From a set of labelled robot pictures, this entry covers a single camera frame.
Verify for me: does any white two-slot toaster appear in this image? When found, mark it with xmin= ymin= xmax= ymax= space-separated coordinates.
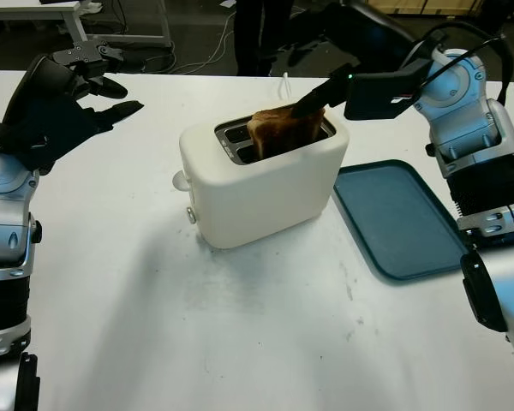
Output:
xmin=170 ymin=102 xmax=351 ymax=250

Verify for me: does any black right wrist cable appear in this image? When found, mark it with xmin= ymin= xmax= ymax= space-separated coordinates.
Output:
xmin=423 ymin=19 xmax=514 ymax=104

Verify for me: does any white floor cable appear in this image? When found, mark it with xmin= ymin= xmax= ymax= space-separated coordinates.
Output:
xmin=143 ymin=6 xmax=241 ymax=76

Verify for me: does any wooden crate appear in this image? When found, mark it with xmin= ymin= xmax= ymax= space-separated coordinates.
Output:
xmin=385 ymin=0 xmax=485 ymax=19

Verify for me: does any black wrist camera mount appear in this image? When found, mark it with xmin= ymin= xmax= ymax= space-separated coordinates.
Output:
xmin=2 ymin=101 xmax=115 ymax=175
xmin=344 ymin=29 xmax=450 ymax=122

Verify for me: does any dark blue plastic tray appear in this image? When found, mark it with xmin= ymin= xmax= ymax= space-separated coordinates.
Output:
xmin=332 ymin=158 xmax=470 ymax=282

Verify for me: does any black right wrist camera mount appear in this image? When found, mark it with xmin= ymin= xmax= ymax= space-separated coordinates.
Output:
xmin=344 ymin=29 xmax=450 ymax=122

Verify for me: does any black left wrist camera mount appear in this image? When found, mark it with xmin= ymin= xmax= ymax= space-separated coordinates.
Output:
xmin=2 ymin=101 xmax=115 ymax=175

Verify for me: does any white toaster power cord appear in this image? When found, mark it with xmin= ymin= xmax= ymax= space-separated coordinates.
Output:
xmin=276 ymin=71 xmax=292 ymax=104

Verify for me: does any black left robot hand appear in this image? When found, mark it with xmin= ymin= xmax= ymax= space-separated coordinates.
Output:
xmin=3 ymin=39 xmax=147 ymax=130

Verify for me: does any browned toast slice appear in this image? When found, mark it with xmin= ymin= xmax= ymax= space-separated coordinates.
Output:
xmin=246 ymin=105 xmax=326 ymax=162

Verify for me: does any person in dark trousers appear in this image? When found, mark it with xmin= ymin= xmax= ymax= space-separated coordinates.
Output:
xmin=233 ymin=0 xmax=296 ymax=78

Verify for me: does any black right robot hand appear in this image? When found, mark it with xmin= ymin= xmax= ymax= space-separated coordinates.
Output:
xmin=277 ymin=0 xmax=417 ymax=121

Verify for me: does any white metal-frame desk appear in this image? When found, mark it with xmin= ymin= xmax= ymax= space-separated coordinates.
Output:
xmin=0 ymin=0 xmax=173 ymax=49

